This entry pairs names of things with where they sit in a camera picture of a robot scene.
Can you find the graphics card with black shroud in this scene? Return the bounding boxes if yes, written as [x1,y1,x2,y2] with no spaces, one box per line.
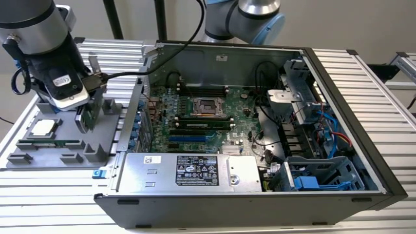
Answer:
[74,52,109,134]

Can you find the black stand pole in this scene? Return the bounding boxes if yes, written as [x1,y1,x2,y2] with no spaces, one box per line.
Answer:
[155,0,169,41]
[103,0,125,39]

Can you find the silver CPU chip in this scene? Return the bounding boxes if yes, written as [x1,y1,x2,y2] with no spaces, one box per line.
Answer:
[30,118,63,137]

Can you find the grey plastic parts rack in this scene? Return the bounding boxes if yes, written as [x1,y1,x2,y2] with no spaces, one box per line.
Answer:
[6,98,127,171]

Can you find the CPU socket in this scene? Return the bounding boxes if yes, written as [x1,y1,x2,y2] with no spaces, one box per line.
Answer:
[191,97,222,116]

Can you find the long black expansion slot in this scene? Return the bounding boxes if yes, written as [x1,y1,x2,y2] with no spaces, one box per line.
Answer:
[170,129,213,137]

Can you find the blue expansion slot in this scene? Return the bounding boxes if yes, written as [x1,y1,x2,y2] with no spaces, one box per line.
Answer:
[169,136,210,144]

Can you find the silver power supply unit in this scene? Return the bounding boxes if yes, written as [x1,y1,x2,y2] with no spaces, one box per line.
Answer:
[117,152,263,193]

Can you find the green motherboard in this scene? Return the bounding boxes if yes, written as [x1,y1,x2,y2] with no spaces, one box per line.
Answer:
[149,84,265,156]

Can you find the silver finned heat sink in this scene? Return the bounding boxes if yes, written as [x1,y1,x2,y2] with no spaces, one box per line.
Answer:
[222,144,243,155]

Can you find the grey metal drive cage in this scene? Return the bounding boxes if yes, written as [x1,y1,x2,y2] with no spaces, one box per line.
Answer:
[266,59,329,125]

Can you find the open black PC case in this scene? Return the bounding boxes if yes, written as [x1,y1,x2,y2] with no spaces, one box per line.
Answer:
[94,39,410,230]

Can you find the blue plastic bay carrier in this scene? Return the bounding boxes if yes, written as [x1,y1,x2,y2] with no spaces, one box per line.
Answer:
[294,175,358,191]

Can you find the grey metal disk bay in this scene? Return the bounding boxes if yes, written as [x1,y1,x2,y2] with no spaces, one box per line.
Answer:
[271,156,367,193]

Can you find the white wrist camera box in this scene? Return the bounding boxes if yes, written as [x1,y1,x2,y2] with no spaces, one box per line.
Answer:
[46,65,91,111]

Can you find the thick black camera cable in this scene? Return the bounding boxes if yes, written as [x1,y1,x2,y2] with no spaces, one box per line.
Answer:
[81,0,206,91]

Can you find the blue data wire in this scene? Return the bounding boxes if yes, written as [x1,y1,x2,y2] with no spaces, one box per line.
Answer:
[313,108,341,161]

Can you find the red data wire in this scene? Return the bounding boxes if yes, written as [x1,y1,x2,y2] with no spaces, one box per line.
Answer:
[334,131,354,147]

